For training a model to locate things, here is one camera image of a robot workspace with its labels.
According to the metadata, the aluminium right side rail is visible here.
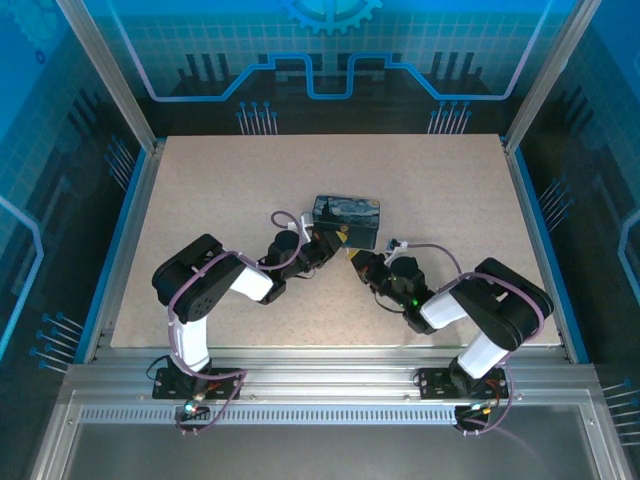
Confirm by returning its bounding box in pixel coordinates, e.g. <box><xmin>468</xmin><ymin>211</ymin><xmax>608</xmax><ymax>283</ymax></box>
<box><xmin>501</xmin><ymin>135</ymin><xmax>572</xmax><ymax>362</ymax></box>

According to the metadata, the aluminium front frame rail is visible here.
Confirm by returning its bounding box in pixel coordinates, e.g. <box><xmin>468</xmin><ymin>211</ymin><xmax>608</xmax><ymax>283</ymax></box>
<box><xmin>63</xmin><ymin>343</ymin><xmax>601</xmax><ymax>407</ymax></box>

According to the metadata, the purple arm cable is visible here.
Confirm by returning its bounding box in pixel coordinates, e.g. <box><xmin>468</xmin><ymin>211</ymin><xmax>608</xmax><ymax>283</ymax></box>
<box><xmin>399</xmin><ymin>241</ymin><xmax>548</xmax><ymax>441</ymax></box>
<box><xmin>166</xmin><ymin>210</ymin><xmax>314</xmax><ymax>439</ymax></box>

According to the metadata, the aluminium corner post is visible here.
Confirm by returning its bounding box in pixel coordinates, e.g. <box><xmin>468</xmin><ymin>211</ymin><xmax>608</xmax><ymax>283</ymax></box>
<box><xmin>503</xmin><ymin>0</ymin><xmax>603</xmax><ymax>153</ymax></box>
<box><xmin>55</xmin><ymin>0</ymin><xmax>162</xmax><ymax>153</ymax></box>

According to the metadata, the aluminium left corner post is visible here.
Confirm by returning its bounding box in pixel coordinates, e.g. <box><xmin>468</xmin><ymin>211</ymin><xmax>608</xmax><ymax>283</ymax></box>
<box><xmin>55</xmin><ymin>0</ymin><xmax>162</xmax><ymax>153</ymax></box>

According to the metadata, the grey metal front panel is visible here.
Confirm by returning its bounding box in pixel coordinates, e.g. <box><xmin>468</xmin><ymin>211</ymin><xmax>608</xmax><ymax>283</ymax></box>
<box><xmin>29</xmin><ymin>389</ymin><xmax>640</xmax><ymax>480</ymax></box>

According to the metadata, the aluminium left side rail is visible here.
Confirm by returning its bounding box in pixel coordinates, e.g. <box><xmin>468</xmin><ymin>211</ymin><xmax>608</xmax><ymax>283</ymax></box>
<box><xmin>82</xmin><ymin>138</ymin><xmax>167</xmax><ymax>364</ymax></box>

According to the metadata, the slotted grey cable duct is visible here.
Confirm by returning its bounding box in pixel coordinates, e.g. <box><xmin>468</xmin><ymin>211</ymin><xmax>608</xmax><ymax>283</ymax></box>
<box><xmin>78</xmin><ymin>406</ymin><xmax>459</xmax><ymax>424</ymax></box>

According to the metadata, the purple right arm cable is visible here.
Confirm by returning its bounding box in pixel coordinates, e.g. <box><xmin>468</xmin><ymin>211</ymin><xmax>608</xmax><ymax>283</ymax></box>
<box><xmin>399</xmin><ymin>241</ymin><xmax>548</xmax><ymax>441</ymax></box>

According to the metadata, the aluminium right corner post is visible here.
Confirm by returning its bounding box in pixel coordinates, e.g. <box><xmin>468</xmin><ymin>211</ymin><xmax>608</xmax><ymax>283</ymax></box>
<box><xmin>503</xmin><ymin>0</ymin><xmax>603</xmax><ymax>153</ymax></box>

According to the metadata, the blue starry night tin box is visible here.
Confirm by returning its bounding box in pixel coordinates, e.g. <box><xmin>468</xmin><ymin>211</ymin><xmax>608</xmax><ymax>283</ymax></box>
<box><xmin>309</xmin><ymin>194</ymin><xmax>382</xmax><ymax>252</ymax></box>

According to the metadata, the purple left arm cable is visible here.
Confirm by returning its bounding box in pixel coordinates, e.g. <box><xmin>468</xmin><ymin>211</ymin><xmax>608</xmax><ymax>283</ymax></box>
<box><xmin>166</xmin><ymin>210</ymin><xmax>314</xmax><ymax>439</ymax></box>

